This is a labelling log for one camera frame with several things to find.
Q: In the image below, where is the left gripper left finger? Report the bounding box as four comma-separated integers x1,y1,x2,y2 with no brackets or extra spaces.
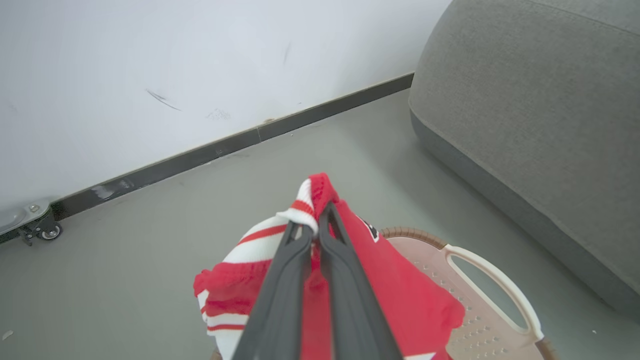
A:
232,222,314,360

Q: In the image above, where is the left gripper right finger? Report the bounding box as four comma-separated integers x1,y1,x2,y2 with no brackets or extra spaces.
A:
318,202,404,360

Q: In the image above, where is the red jersey with striped trim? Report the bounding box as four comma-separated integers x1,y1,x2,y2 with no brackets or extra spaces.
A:
193,172,466,360

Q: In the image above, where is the cream perforated laundry basket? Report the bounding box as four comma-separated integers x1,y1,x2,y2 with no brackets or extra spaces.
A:
210,226,559,360

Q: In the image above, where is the black baseboard strip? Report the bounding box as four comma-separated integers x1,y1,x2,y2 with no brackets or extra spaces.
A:
0,72,416,246

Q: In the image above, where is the small black caster wheel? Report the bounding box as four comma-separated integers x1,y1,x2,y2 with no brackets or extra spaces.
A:
17,217,64,247

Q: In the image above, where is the grey fabric sofa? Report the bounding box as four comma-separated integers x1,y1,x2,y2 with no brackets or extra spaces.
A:
408,0,640,321

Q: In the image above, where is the grey metal bracket with caster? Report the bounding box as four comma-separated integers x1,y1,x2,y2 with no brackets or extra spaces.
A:
0,198,54,237

